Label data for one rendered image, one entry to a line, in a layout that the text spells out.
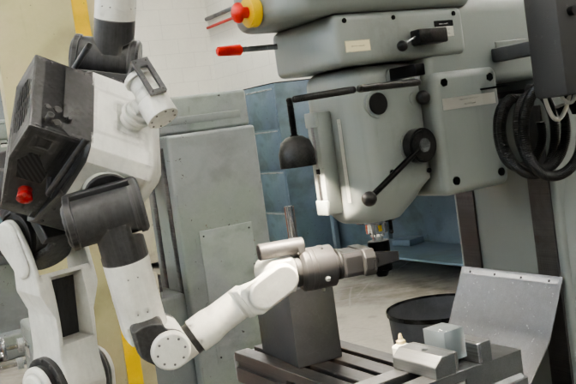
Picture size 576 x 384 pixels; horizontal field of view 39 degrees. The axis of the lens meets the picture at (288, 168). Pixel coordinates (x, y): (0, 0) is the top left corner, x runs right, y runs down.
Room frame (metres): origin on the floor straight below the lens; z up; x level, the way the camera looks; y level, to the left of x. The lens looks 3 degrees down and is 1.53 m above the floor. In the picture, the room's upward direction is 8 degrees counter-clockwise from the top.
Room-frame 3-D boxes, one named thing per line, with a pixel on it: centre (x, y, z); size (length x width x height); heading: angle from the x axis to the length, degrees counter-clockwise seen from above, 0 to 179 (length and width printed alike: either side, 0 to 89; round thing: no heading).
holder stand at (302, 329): (2.04, 0.03, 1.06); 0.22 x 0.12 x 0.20; 24
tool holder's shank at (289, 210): (2.00, 0.01, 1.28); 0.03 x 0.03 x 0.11
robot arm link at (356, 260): (1.71, -0.08, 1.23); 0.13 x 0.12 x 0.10; 16
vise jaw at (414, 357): (1.56, -0.21, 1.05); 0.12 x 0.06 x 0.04; 32
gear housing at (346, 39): (1.76, -0.21, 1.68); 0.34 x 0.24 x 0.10; 121
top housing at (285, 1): (1.75, -0.18, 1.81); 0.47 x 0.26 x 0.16; 121
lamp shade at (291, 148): (1.61, -0.02, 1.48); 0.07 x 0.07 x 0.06
